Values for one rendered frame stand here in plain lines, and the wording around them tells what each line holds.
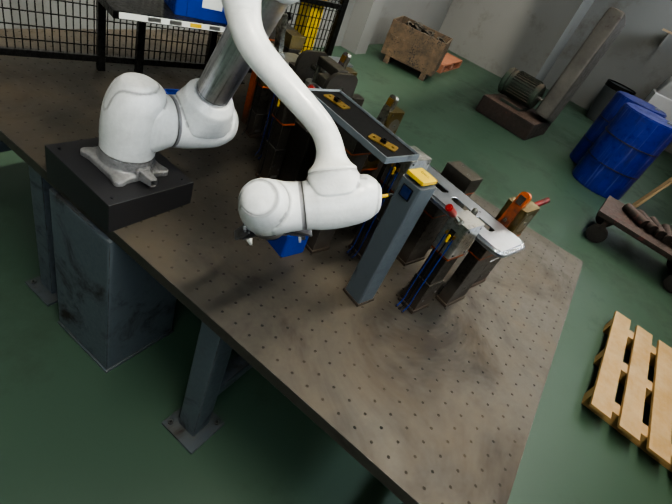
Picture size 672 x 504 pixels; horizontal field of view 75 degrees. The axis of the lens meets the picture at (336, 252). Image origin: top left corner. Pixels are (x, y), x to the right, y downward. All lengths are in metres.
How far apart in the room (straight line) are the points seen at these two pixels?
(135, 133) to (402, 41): 5.81
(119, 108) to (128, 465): 1.13
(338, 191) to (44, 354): 1.43
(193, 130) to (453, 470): 1.15
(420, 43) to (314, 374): 6.04
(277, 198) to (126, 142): 0.64
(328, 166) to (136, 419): 1.26
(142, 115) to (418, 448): 1.11
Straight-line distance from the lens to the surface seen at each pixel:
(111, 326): 1.72
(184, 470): 1.76
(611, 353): 3.23
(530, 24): 9.53
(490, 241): 1.40
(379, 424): 1.16
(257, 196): 0.83
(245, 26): 0.95
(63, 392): 1.90
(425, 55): 6.85
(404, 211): 1.16
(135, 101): 1.32
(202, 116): 1.37
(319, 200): 0.87
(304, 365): 1.17
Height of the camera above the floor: 1.62
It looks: 37 degrees down
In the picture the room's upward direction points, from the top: 24 degrees clockwise
